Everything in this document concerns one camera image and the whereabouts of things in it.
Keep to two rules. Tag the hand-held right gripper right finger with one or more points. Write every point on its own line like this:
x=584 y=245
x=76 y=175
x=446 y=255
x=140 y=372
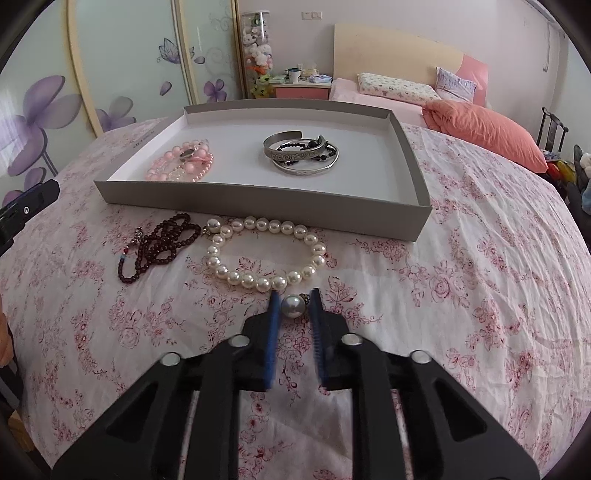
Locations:
x=321 y=341

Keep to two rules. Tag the grey cardboard tray box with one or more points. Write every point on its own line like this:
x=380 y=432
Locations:
x=369 y=175

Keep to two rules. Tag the thin silver bangle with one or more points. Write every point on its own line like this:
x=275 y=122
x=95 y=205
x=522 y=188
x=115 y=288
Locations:
x=304 y=170

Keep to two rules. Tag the floral sliding door wardrobe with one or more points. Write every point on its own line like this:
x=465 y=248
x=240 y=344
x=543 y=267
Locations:
x=115 y=55

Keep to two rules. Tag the dark wooden chair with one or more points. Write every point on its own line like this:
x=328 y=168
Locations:
x=551 y=129

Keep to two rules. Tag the person's left hand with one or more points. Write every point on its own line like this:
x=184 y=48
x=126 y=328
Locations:
x=4 y=337

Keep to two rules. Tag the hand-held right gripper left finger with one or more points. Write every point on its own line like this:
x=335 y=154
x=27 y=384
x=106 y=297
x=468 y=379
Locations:
x=270 y=341

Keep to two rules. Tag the floral print pillow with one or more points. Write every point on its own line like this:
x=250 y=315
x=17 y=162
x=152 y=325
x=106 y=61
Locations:
x=397 y=87

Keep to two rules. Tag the salmon pink pillow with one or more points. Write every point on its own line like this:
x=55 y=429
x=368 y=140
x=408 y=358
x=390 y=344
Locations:
x=485 y=124

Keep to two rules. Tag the pink nightstand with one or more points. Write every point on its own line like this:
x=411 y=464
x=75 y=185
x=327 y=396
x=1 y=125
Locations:
x=300 y=91

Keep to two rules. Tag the white mug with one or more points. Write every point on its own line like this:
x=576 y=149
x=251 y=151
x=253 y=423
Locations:
x=294 y=76

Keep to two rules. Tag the beige and pink headboard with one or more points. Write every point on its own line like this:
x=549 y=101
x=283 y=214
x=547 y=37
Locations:
x=392 y=55

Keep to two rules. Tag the colourful plush toys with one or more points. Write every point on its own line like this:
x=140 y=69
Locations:
x=558 y=167

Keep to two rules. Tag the black chair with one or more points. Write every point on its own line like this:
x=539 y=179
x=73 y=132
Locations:
x=577 y=194

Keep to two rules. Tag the large pearl pendant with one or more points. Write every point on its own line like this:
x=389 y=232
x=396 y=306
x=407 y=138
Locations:
x=292 y=306

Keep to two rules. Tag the clear tube of plush toys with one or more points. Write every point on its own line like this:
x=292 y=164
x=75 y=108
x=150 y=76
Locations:
x=258 y=46

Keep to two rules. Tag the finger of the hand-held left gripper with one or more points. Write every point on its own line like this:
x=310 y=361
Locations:
x=27 y=207

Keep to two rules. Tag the white wall switch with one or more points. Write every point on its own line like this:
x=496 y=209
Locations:
x=312 y=15

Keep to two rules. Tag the pale blue patterned pillow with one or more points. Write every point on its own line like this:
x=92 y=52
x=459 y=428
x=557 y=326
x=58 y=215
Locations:
x=455 y=85

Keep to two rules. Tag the pink sheeted bed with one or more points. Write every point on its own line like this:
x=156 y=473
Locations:
x=364 y=99

